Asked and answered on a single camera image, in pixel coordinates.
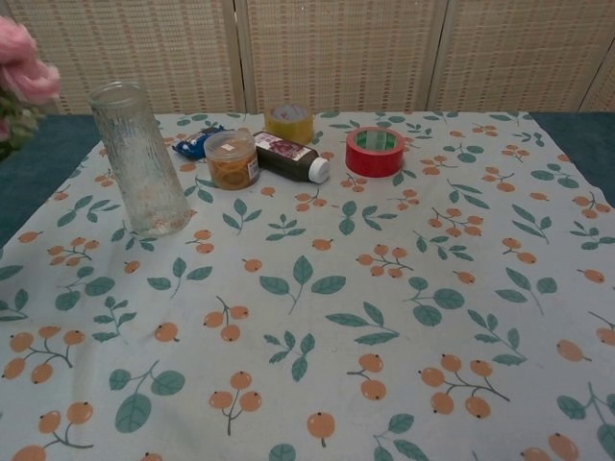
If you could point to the fruit print tablecloth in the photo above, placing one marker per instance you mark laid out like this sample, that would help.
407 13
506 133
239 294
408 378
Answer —
307 298

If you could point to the dark bottle with white cap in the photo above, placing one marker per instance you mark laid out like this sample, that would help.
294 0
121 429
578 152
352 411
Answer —
288 156

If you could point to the blue snack packet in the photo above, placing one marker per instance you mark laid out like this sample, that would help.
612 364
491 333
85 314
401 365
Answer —
192 142

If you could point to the transparent glass vase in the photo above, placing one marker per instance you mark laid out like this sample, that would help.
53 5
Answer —
139 163

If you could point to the woven folding screen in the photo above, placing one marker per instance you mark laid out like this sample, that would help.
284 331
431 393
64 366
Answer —
336 53

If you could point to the yellow tape roll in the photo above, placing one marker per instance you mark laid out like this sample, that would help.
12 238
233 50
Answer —
289 126

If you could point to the pink artificial rose bouquet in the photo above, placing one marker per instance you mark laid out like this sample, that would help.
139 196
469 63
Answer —
26 77

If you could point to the clear jar of rubber bands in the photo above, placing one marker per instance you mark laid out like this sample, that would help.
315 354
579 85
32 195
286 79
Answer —
231 163

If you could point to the red tape roll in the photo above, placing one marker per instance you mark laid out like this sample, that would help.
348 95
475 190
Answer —
375 156

